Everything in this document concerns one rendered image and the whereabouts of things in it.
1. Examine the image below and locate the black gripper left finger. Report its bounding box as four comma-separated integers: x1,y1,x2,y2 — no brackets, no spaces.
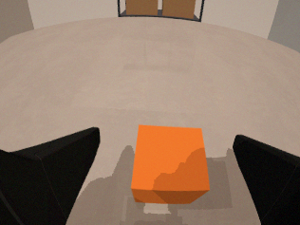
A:
0,127,100,225

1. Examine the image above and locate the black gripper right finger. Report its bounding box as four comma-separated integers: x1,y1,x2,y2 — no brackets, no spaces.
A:
234,135,300,225

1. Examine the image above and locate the orange block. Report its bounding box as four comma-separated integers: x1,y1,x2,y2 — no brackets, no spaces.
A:
131,126,211,204

